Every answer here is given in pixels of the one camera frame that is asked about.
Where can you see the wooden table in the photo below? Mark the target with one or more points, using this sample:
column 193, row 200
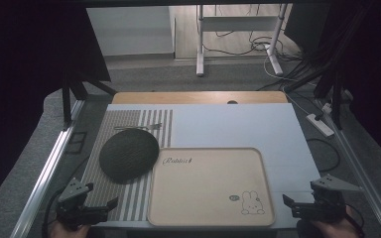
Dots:
column 191, row 97

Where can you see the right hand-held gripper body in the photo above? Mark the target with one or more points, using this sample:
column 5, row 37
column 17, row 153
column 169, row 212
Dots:
column 330, row 195

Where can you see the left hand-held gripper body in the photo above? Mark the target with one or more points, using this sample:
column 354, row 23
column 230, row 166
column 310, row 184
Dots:
column 73, row 193

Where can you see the white metal desk frame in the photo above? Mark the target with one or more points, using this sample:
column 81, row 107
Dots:
column 200, row 39

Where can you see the beige tray with rabbit print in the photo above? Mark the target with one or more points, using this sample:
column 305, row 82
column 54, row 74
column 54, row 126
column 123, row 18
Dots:
column 211, row 188

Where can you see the person's left hand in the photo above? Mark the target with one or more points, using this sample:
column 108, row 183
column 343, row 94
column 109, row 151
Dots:
column 68, row 232

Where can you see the person's right hand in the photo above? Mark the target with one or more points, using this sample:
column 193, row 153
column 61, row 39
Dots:
column 334, row 228

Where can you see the black round plate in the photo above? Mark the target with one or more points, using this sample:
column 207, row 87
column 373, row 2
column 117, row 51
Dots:
column 129, row 155

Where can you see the silver fork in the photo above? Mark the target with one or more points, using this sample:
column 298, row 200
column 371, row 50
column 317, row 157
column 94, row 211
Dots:
column 139, row 127

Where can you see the white cabinet panel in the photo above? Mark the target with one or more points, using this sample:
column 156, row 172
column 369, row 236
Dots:
column 132, row 29

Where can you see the grey striped placemat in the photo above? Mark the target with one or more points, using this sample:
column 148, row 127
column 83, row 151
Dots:
column 135, row 205

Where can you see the white power strip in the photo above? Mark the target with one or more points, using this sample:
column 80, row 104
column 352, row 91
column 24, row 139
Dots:
column 320, row 125

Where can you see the black metal stand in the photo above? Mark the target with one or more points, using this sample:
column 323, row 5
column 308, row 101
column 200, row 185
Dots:
column 66, row 105
column 336, row 99

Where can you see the aluminium rail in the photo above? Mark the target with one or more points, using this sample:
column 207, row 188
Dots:
column 360, row 178
column 46, row 175

